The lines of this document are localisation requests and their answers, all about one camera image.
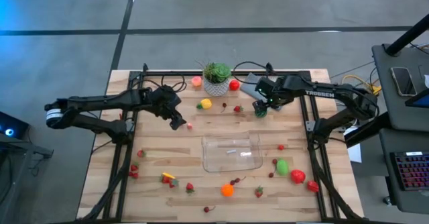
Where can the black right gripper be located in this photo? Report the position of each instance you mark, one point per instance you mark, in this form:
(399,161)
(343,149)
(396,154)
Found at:
(273,91)

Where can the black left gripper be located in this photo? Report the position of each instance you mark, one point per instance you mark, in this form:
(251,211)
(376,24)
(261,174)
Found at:
(164,101)

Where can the green striped toy watermelon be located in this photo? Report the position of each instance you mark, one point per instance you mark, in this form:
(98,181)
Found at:
(261,114)

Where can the small pink toy fruit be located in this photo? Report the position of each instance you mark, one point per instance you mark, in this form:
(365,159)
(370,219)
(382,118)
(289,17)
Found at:
(189,126)

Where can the red toy strawberry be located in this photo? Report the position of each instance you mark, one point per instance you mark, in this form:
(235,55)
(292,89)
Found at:
(140,154)
(165,180)
(173,183)
(134,175)
(258,192)
(237,109)
(189,186)
(134,167)

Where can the round red toy fruit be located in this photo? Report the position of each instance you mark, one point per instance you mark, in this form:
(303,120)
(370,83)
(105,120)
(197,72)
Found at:
(234,85)

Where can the pink toy peach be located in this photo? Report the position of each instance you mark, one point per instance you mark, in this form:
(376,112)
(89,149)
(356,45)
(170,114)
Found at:
(196,81)

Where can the small red toy berry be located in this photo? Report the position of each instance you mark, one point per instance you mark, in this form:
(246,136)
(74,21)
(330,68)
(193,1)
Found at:
(281,147)

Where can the yellow toy banana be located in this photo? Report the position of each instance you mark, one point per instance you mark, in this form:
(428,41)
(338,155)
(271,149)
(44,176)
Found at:
(168,175)

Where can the light green toy fruit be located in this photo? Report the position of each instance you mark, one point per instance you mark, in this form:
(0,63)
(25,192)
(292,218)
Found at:
(282,167)

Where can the twin red toy cherries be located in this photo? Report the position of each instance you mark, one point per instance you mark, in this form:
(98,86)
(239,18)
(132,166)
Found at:
(232,182)
(271,175)

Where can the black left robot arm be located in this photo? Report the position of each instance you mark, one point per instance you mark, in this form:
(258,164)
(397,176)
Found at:
(94,103)

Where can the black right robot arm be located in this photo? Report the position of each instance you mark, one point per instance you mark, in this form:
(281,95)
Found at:
(321,93)

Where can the clear plastic tupperware container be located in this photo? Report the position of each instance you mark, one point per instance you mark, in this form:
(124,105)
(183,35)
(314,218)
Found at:
(231,160)

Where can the grey folded cloth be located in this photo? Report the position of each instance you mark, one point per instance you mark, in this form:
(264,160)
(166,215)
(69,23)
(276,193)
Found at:
(249,86)

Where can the black table clamp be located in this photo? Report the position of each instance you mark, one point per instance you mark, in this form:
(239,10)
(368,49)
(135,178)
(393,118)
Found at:
(145,67)
(268,67)

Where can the succulent in white patterned pot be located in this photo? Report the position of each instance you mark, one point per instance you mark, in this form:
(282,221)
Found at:
(216,87)

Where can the white paper sheet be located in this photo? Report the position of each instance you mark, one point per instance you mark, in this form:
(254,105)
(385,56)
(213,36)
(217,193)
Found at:
(355,153)

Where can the black desk base bar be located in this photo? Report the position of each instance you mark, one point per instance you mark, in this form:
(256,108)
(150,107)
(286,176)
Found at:
(368,130)

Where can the grey desk with phone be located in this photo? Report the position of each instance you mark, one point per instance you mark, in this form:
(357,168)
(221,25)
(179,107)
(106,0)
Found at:
(388,93)

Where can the grey desk with keyboard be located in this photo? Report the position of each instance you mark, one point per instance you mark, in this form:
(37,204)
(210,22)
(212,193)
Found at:
(388,140)

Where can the smartphone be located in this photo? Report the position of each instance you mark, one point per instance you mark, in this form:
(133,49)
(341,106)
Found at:
(403,81)

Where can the black round pole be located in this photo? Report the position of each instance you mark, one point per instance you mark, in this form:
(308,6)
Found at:
(407,36)

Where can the tablet with blue screen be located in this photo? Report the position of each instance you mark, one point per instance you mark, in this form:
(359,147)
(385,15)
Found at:
(423,100)

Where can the black device with blue light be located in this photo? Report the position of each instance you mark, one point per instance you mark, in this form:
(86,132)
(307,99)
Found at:
(13,125)

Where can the backlit computer keyboard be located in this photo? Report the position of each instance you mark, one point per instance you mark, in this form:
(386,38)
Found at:
(414,170)

